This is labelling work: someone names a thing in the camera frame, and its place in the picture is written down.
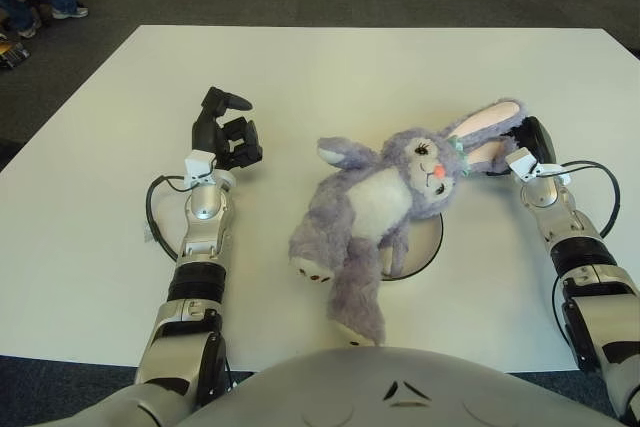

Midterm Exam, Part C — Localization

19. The white plate black rim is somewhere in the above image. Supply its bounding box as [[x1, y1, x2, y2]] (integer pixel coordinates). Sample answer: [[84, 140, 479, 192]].
[[379, 214, 446, 283]]

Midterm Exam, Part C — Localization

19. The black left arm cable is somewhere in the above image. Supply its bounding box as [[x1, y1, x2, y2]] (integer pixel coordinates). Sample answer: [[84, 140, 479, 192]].
[[144, 174, 194, 263]]

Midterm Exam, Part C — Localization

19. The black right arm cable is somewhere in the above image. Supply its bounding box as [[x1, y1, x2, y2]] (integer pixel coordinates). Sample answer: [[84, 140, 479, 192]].
[[549, 159, 623, 241]]

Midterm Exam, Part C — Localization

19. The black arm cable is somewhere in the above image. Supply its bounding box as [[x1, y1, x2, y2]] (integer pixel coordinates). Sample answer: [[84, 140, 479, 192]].
[[549, 159, 623, 241], [144, 174, 194, 263]]

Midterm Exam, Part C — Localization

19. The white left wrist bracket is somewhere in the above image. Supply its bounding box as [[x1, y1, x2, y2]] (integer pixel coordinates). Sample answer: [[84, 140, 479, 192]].
[[183, 150, 216, 186]]

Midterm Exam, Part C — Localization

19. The dark box on floor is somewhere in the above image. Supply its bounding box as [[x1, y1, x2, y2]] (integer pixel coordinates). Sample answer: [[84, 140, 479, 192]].
[[0, 34, 29, 70]]

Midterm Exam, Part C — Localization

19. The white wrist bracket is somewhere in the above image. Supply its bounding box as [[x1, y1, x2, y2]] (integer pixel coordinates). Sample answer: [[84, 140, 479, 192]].
[[504, 146, 571, 186], [183, 150, 216, 186]]

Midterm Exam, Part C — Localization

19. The purple plush bunny doll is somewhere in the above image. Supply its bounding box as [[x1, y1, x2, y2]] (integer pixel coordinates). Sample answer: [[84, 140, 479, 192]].
[[288, 100, 531, 347]]

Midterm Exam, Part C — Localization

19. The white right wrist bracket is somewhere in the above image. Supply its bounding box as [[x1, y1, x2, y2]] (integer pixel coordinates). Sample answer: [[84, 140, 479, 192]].
[[504, 146, 571, 186]]

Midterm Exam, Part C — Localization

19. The silver robot torso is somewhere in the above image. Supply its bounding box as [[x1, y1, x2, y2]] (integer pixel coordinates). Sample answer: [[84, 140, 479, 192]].
[[64, 345, 640, 427]]

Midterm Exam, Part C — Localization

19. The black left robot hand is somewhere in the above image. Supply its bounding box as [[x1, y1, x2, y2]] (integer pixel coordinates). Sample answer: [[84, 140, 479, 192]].
[[190, 86, 265, 173]]

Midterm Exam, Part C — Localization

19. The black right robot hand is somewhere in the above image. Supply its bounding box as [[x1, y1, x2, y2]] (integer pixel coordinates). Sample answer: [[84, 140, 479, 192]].
[[507, 115, 557, 166]]

